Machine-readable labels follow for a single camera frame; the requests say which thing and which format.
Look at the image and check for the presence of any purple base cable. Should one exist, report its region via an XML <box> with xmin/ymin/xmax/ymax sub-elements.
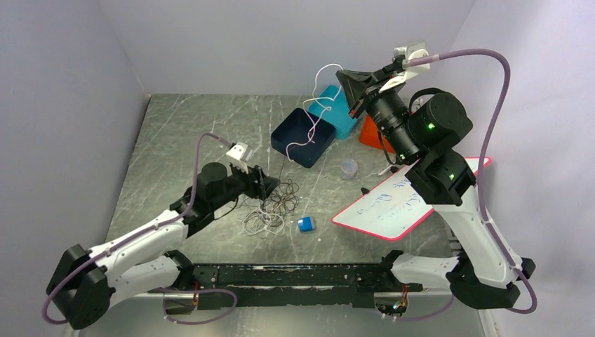
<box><xmin>161</xmin><ymin>287</ymin><xmax>239</xmax><ymax>326</ymax></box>

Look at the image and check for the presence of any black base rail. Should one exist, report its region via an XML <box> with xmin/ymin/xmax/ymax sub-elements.
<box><xmin>169</xmin><ymin>263</ymin><xmax>423</xmax><ymax>310</ymax></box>

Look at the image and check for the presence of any white cable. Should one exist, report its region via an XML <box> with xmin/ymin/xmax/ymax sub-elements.
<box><xmin>285</xmin><ymin>63</ymin><xmax>345</xmax><ymax>162</ymax></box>

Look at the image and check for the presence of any blue grey block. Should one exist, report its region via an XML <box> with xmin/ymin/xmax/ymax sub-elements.
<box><xmin>297</xmin><ymin>216</ymin><xmax>316</xmax><ymax>232</ymax></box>

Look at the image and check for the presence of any cable pile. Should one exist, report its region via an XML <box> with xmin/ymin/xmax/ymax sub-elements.
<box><xmin>232</xmin><ymin>158</ymin><xmax>301</xmax><ymax>237</ymax></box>

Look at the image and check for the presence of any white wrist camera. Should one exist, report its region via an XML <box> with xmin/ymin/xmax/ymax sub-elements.
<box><xmin>379</xmin><ymin>40</ymin><xmax>431</xmax><ymax>93</ymax></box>
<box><xmin>225</xmin><ymin>142</ymin><xmax>252</xmax><ymax>173</ymax></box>

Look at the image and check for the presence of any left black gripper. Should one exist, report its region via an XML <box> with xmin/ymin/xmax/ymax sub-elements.
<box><xmin>210</xmin><ymin>159</ymin><xmax>280</xmax><ymax>211</ymax></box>

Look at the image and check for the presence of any orange box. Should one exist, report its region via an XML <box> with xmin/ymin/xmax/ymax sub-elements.
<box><xmin>359</xmin><ymin>115</ymin><xmax>394</xmax><ymax>154</ymax></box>

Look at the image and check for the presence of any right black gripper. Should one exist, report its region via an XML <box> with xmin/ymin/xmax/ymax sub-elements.
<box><xmin>336</xmin><ymin>64</ymin><xmax>420</xmax><ymax>163</ymax></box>

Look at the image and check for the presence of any clear paperclip jar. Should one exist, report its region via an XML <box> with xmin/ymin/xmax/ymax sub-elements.
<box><xmin>340</xmin><ymin>159</ymin><xmax>359</xmax><ymax>180</ymax></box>

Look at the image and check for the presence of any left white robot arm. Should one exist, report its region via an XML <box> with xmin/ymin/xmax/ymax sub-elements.
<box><xmin>42</xmin><ymin>162</ymin><xmax>280</xmax><ymax>330</ymax></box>

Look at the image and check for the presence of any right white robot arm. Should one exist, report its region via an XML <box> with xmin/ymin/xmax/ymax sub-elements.
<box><xmin>335</xmin><ymin>67</ymin><xmax>535</xmax><ymax>310</ymax></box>

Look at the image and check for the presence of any teal box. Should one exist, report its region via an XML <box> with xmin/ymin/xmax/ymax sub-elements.
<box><xmin>305</xmin><ymin>85</ymin><xmax>362</xmax><ymax>140</ymax></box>

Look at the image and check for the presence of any navy blue box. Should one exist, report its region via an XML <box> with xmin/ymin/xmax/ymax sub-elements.
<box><xmin>271</xmin><ymin>108</ymin><xmax>335</xmax><ymax>168</ymax></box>

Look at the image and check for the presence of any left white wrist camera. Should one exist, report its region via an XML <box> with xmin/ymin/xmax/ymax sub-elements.
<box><xmin>225</xmin><ymin>142</ymin><xmax>252</xmax><ymax>173</ymax></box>

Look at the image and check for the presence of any pink framed whiteboard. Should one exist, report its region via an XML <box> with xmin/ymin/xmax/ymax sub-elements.
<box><xmin>332</xmin><ymin>166</ymin><xmax>488</xmax><ymax>244</ymax></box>

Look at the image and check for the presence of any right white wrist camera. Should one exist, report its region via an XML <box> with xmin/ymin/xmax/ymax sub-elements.
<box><xmin>379</xmin><ymin>40</ymin><xmax>431</xmax><ymax>93</ymax></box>

